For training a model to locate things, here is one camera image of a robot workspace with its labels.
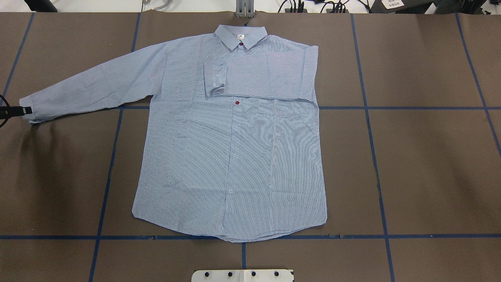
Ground white pedestal column base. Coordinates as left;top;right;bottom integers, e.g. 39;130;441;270
191;269;295;282

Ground light blue striped shirt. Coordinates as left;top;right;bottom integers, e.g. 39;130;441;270
19;25;328;242

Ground aluminium frame post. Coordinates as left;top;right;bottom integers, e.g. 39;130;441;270
236;0;255;18

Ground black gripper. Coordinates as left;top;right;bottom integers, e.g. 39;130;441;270
0;107;32;119

